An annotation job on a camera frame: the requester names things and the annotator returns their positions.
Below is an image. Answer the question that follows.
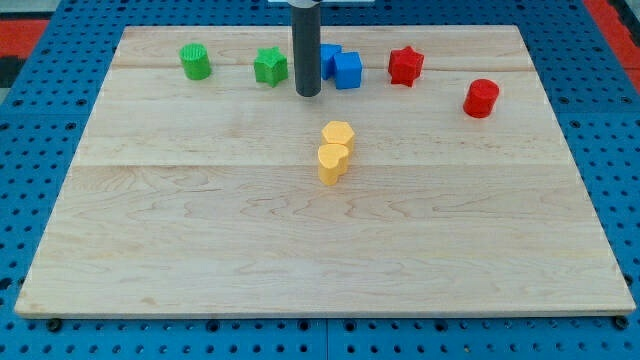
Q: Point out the blue cube block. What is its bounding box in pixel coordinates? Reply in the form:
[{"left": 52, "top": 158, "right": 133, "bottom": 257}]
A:
[{"left": 334, "top": 52, "right": 363, "bottom": 90}]

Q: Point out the green star block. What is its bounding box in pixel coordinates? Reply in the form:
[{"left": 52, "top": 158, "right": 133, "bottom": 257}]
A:
[{"left": 254, "top": 46, "right": 289, "bottom": 87}]

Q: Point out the red star block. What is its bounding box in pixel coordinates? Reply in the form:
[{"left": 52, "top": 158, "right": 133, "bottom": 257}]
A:
[{"left": 388, "top": 46, "right": 425, "bottom": 87}]

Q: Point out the yellow heart block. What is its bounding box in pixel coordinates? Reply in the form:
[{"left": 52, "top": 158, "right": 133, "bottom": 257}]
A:
[{"left": 317, "top": 144, "right": 350, "bottom": 186}]

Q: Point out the yellow hexagon block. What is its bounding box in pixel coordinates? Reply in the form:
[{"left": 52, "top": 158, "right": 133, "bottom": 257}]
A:
[{"left": 321, "top": 121, "right": 355, "bottom": 153}]

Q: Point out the wooden board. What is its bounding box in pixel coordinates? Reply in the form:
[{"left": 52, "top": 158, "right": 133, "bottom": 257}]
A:
[{"left": 15, "top": 25, "right": 635, "bottom": 319}]

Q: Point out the blue block behind rod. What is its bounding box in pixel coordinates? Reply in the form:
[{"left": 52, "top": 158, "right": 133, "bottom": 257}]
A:
[{"left": 320, "top": 43, "right": 342, "bottom": 80}]

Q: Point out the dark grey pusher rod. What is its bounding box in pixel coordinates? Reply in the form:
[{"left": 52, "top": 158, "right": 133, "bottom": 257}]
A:
[{"left": 288, "top": 0, "right": 321, "bottom": 97}]

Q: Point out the green cylinder block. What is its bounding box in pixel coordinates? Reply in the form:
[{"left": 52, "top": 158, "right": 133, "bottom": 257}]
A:
[{"left": 179, "top": 43, "right": 211, "bottom": 80}]

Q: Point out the red cylinder block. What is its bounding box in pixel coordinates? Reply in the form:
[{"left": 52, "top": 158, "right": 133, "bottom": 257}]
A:
[{"left": 463, "top": 79, "right": 500, "bottom": 118}]

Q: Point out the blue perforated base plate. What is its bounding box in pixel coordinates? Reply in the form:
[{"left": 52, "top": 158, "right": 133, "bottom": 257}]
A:
[{"left": 1, "top": 1, "right": 639, "bottom": 359}]

